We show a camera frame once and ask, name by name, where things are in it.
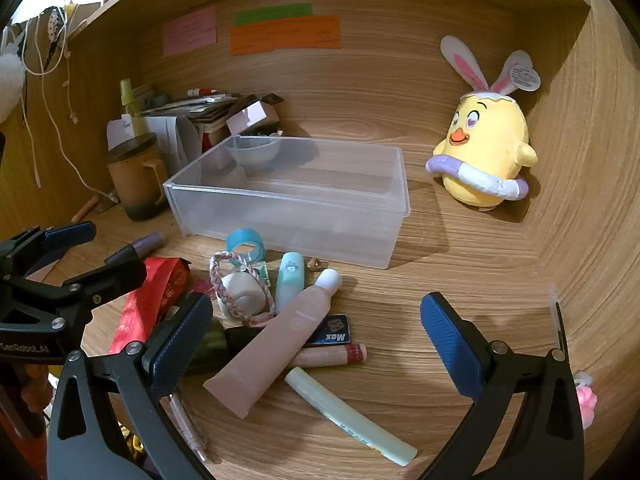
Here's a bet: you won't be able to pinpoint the purple pen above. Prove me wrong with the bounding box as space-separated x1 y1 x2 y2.
105 231 166 266

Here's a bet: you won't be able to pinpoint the pink sticky note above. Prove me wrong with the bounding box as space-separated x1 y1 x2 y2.
161 6 217 58

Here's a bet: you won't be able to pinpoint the pale green stick tube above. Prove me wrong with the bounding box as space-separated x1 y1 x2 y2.
285 366 418 467

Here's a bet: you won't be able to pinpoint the white plush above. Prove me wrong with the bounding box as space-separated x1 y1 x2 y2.
0 52 26 123

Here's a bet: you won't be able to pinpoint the worn white eraser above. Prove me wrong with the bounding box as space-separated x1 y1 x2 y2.
220 271 266 316

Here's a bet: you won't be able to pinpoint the pink lip balm stick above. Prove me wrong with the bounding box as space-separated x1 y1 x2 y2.
287 342 368 368

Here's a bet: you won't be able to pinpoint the stack of books and papers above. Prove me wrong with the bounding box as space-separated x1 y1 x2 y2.
140 91 286 161

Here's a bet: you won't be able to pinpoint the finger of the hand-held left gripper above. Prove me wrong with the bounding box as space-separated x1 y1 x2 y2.
60 257 148 318
0 221 97 281

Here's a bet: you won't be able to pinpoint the small teal patterned square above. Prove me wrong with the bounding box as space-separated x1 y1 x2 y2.
250 260 273 287

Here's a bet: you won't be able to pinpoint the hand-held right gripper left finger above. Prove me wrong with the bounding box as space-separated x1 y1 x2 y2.
47 291 215 480

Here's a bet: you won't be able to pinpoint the pink fluffy trinket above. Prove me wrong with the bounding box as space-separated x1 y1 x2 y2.
572 371 598 431

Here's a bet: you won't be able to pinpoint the green sticky note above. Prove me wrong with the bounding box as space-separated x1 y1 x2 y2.
235 3 313 27

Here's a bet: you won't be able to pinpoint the white labelled pack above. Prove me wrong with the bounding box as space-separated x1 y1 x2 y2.
107 115 137 152

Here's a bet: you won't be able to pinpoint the black printed card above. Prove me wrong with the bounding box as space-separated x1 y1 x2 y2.
305 314 358 348

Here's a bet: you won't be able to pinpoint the red packet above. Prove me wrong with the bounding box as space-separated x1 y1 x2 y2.
110 256 193 356

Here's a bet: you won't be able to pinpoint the yellow chick plush toy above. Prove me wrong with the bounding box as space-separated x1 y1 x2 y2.
426 35 543 212

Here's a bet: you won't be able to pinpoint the white folded papers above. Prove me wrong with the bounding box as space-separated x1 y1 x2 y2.
144 116 202 172

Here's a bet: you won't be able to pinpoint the yellow-green spray bottle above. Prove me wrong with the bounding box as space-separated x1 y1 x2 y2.
119 78 148 138

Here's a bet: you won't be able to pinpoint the small white carton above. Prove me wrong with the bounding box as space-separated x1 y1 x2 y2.
226 100 280 136

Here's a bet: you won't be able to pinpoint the white cable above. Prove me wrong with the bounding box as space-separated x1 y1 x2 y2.
20 5 120 202

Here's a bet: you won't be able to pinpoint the dark green bottle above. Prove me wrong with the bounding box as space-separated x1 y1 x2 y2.
185 317 271 378

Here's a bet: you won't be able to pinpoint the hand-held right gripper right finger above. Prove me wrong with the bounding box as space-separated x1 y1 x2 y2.
420 291 586 480

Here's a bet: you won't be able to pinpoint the brown mug with lid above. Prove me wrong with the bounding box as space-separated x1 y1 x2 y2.
106 132 168 222

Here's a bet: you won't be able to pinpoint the white bowl with clutter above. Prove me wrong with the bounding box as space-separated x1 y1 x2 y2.
223 135 281 171

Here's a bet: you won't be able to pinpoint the clear plastic storage box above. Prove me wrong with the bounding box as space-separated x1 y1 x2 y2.
163 135 411 271

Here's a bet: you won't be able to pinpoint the pink white braided bracelet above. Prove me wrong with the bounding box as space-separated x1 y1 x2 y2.
209 251 277 322

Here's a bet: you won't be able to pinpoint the orange sticky note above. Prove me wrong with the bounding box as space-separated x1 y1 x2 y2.
229 15 342 57

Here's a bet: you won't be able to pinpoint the blue tape roll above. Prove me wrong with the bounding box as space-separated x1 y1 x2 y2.
226 228 266 264

